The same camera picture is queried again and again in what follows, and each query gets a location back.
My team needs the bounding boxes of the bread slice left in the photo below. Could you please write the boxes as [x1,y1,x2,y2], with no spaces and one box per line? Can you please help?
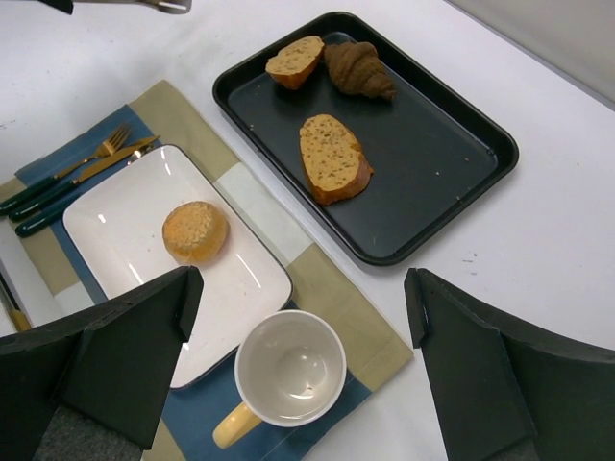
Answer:
[265,36,325,90]

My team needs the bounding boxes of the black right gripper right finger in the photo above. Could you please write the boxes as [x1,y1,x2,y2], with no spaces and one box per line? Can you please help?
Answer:
[405,268,614,460]

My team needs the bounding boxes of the black baking tray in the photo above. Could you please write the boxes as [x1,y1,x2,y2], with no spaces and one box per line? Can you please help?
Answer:
[212,12,519,266]

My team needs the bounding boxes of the brown croissant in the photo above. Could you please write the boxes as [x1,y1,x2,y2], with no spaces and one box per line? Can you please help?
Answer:
[324,41,397,101]

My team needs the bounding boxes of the gold spoon green handle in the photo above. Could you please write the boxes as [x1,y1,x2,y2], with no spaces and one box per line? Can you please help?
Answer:
[14,144,157,238]

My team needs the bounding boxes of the bread slice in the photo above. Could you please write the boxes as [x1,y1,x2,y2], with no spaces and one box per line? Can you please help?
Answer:
[299,114,374,206]
[265,36,325,90]

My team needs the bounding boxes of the blue beige placemat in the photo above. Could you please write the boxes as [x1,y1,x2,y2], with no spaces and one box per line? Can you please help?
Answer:
[1,81,412,460]

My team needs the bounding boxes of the gold fork green handle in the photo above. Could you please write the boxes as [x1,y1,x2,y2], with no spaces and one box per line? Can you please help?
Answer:
[1,123,131,216]

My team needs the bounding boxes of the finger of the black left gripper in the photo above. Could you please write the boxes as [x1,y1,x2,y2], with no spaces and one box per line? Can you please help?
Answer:
[38,0,74,14]

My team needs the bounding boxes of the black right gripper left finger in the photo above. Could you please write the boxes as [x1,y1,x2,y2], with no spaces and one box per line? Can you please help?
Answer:
[1,266,204,460]

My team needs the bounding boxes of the metal tongs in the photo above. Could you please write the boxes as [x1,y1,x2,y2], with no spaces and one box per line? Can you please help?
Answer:
[136,0,192,14]

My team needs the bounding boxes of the yellow mug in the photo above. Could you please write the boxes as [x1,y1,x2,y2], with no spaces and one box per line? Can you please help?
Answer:
[212,309,347,449]

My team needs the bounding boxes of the gold knife green handle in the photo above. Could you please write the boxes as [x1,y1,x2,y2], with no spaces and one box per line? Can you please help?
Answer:
[8,135,160,222]

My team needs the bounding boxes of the round bread bun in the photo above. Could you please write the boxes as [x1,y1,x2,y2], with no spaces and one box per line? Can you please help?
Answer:
[161,201,230,264]

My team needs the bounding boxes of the bread slice centre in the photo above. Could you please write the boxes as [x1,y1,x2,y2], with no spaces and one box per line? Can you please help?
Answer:
[299,114,374,206]

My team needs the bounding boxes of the white rectangular plate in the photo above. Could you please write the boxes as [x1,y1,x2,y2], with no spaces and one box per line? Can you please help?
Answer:
[63,145,292,389]

